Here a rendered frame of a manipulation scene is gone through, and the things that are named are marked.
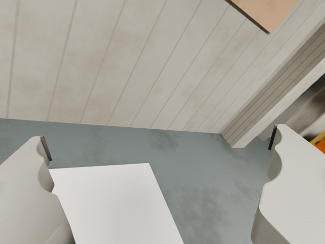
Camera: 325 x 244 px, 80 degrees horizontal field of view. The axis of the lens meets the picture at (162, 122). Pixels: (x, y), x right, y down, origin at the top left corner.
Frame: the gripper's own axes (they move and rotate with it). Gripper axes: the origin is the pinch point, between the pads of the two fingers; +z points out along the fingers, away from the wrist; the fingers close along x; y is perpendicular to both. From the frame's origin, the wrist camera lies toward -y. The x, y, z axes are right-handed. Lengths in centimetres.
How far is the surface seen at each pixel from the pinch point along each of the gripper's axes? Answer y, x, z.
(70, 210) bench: 26.0, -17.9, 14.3
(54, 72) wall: 21, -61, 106
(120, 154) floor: 86, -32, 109
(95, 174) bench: 25.9, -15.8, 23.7
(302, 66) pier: 45, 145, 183
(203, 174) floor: 125, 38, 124
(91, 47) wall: 9, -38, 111
